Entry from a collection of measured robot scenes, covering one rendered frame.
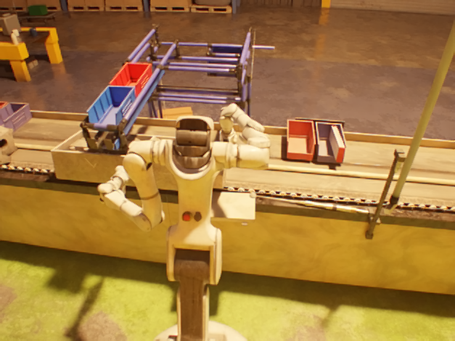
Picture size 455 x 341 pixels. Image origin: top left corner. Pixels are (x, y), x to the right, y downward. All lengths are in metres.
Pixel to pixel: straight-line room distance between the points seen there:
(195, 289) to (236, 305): 1.10
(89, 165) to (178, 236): 1.04
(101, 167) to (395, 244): 1.85
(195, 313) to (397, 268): 1.49
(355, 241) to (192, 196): 1.29
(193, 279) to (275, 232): 0.92
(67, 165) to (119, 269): 0.93
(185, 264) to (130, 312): 1.23
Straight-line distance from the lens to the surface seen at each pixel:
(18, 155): 2.88
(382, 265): 2.46
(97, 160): 2.15
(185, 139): 1.17
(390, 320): 2.65
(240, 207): 1.93
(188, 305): 1.44
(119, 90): 2.12
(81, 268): 2.87
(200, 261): 1.34
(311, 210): 2.04
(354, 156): 2.59
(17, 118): 3.23
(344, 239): 2.23
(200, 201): 1.25
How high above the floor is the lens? 2.12
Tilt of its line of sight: 37 degrees down
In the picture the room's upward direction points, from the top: straight up
